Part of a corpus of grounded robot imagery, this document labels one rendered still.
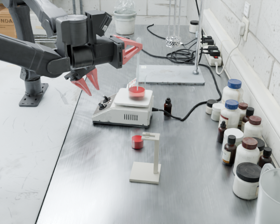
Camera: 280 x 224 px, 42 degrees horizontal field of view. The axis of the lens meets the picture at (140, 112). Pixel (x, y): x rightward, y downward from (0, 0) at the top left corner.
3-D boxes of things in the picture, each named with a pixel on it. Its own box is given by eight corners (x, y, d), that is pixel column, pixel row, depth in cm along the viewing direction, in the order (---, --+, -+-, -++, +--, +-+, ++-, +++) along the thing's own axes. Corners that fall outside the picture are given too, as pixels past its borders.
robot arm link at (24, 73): (46, 62, 138) (38, 58, 141) (25, 68, 132) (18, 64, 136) (48, 78, 141) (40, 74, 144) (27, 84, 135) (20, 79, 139)
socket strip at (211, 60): (210, 66, 175) (210, 57, 173) (198, 41, 210) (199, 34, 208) (221, 66, 175) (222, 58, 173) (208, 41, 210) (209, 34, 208)
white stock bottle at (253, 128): (239, 147, 113) (244, 119, 109) (244, 139, 118) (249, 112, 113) (257, 152, 111) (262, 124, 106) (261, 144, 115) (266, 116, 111)
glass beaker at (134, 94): (132, 104, 120) (133, 81, 116) (124, 97, 125) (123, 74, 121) (150, 100, 123) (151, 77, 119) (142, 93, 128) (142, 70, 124)
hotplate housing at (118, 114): (91, 124, 125) (90, 103, 121) (100, 106, 136) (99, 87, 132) (155, 130, 122) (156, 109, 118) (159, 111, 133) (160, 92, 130)
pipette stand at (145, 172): (129, 181, 98) (129, 141, 92) (133, 163, 105) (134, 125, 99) (158, 184, 97) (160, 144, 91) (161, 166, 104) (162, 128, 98)
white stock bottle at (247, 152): (258, 179, 99) (265, 146, 94) (236, 180, 99) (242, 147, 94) (250, 166, 105) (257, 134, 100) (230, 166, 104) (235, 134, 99)
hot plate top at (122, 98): (113, 104, 121) (113, 102, 120) (120, 89, 131) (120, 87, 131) (148, 107, 119) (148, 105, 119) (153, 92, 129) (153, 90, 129)
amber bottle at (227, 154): (231, 158, 108) (235, 132, 104) (236, 165, 105) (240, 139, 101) (219, 159, 108) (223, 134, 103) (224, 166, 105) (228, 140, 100)
